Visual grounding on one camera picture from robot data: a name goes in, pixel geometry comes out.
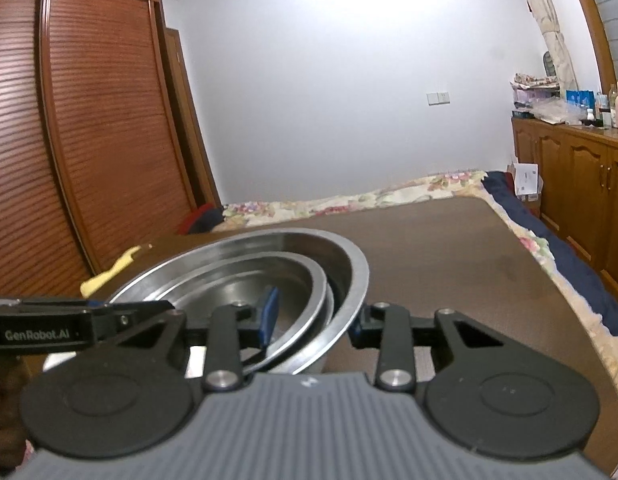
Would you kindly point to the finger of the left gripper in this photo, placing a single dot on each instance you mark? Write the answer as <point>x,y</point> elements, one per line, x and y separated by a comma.
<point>139,312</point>

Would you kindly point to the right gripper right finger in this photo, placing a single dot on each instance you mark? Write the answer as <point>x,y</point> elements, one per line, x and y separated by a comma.
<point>387,328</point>

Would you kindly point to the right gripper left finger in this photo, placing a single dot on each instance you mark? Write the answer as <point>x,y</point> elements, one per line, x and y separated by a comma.
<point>232,328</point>

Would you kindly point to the large steel bowl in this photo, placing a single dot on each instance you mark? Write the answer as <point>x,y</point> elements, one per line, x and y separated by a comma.
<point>342,261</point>

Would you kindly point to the floral tray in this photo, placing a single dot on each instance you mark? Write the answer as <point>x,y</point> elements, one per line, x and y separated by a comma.
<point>55,359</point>

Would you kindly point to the left hand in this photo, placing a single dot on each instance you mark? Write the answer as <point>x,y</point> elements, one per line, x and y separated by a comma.
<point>14,376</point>

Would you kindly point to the yellow plush toy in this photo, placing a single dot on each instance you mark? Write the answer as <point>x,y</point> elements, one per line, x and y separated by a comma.
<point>92,285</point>

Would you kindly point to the wooden louvered wardrobe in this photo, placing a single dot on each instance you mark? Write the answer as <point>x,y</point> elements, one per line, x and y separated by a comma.
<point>100,147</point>

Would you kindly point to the white paper bag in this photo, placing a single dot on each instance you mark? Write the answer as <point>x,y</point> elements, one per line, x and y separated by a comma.
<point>525,179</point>

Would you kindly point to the wooden sideboard cabinet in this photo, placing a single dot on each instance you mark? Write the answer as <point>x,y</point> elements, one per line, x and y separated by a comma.
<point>579,201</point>

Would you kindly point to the stack of folded fabrics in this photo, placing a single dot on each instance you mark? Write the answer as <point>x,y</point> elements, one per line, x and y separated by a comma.
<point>529,90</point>

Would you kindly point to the blue box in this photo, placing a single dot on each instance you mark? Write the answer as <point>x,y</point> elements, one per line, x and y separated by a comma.
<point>580,98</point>

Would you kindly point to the beige curtain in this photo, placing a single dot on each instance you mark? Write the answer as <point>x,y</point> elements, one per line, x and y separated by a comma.
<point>548,22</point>

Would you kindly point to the white wall switch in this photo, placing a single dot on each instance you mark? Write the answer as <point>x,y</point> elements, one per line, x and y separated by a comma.
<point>438,98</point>

